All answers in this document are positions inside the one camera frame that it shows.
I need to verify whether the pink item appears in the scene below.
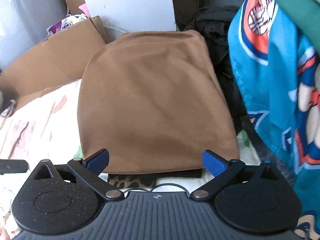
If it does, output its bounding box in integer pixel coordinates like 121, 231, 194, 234
79, 3, 91, 18

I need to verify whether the white cable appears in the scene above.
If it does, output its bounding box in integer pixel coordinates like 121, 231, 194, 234
103, 24, 128, 34

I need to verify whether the cream bear print bedsheet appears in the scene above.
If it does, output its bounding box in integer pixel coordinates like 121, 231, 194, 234
0, 78, 262, 240

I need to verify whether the leopard print cloth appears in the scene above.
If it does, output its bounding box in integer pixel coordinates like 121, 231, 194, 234
107, 174, 156, 189

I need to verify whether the purple white detergent bag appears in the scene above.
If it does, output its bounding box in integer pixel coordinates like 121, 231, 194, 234
47, 14, 87, 36

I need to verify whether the teal patterned garment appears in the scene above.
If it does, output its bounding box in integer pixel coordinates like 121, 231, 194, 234
228, 0, 319, 239

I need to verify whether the brown printed t-shirt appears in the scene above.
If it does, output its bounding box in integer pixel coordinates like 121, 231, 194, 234
78, 30, 239, 174

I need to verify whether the brown cardboard sheet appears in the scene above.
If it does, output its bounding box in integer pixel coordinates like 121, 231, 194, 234
1, 16, 110, 108

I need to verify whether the black folded garment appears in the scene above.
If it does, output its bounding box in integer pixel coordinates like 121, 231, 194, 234
185, 7, 246, 133

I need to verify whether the light green garment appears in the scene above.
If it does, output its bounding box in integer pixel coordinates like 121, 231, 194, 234
275, 0, 319, 53

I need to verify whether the floral folded cloth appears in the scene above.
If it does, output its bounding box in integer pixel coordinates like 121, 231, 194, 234
1, 99, 16, 118

